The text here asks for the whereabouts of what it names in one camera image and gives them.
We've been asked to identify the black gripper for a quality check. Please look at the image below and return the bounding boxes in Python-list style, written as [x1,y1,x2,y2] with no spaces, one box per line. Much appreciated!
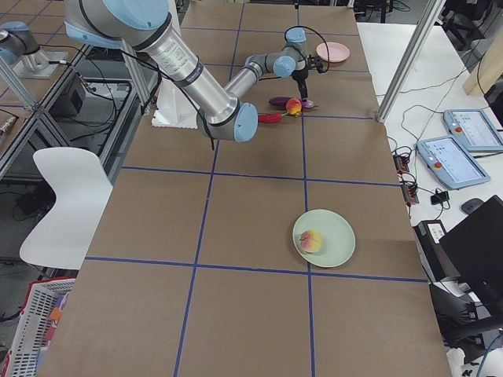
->
[291,55,327,102]

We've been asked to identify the yellow pink peach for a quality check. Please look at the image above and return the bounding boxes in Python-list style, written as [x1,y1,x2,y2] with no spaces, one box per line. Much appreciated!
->
[299,229,324,254]

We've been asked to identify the second grey robot arm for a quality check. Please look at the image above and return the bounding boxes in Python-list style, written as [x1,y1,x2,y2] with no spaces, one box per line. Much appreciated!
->
[1,21,58,79]

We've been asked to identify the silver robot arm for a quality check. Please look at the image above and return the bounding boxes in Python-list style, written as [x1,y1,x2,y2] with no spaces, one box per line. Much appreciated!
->
[65,1,326,142]

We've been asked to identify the red pomegranate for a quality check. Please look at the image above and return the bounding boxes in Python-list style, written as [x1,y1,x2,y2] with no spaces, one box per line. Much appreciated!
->
[285,98,303,116]

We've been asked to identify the purple eggplant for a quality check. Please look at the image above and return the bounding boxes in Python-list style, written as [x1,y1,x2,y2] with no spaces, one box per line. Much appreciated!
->
[268,97,317,109]

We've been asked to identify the red chili pepper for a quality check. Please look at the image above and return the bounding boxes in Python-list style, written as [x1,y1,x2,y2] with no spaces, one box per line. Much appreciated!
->
[258,112,284,124]

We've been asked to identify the pink plate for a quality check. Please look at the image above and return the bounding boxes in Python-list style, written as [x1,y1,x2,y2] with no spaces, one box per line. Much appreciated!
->
[316,42,351,63]

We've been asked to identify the green plate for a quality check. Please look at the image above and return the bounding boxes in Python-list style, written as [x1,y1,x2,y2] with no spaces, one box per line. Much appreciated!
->
[292,209,356,268]

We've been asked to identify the near teach pendant tablet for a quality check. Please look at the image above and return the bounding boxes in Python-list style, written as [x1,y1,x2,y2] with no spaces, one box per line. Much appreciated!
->
[417,136,490,189]

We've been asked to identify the teach pendant tablet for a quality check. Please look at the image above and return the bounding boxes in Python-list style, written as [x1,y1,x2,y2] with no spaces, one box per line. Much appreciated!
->
[443,109,502,152]
[417,136,490,189]

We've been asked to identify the far teach pendant tablet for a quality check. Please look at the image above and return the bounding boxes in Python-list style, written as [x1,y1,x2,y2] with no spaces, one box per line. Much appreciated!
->
[443,109,502,152]

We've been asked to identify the black computer mouse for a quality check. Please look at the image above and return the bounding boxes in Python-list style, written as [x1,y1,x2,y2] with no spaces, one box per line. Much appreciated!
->
[461,198,484,215]

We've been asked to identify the black laptop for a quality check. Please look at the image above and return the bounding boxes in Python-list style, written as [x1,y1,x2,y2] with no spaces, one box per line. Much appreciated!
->
[440,195,502,315]

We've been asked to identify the white chair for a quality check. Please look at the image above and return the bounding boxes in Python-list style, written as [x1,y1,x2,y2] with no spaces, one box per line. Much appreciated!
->
[20,147,113,270]

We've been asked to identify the white red plastic basket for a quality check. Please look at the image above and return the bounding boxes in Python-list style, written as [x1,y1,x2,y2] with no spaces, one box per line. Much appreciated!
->
[2,277,75,376]

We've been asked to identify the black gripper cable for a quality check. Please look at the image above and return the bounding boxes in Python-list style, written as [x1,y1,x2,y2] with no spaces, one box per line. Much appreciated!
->
[285,25,329,71]

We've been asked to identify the aluminium frame post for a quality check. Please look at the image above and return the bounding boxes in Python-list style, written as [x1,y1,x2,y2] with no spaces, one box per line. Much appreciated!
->
[376,0,446,123]

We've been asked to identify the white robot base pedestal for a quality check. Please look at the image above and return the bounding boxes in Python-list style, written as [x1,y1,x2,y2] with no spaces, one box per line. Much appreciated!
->
[150,0,212,130]

